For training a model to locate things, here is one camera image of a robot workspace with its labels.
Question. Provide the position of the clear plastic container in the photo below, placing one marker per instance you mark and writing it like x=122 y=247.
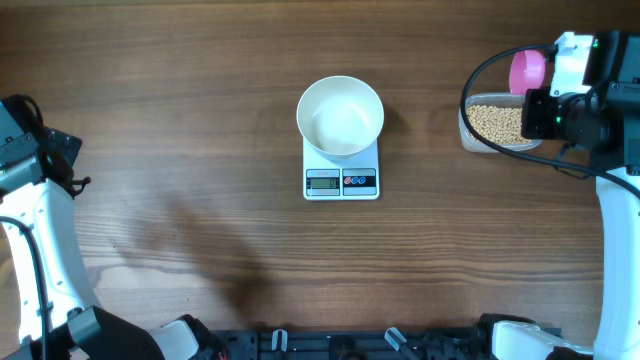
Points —
x=502 y=100

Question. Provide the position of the white bowl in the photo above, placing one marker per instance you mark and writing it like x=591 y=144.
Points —
x=340 y=116

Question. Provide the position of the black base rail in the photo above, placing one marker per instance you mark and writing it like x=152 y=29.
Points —
x=434 y=344

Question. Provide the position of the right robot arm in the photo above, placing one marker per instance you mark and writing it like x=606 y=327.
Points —
x=593 y=103

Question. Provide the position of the pink plastic scoop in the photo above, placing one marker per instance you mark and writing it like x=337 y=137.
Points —
x=527 y=71

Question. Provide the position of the soybeans in container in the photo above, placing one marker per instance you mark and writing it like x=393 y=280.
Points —
x=500 y=125

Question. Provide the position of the white digital kitchen scale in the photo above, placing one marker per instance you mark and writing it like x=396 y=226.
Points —
x=340 y=179

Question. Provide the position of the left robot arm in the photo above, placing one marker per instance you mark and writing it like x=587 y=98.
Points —
x=60 y=312

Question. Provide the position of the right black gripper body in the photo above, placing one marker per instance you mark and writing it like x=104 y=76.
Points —
x=543 y=115

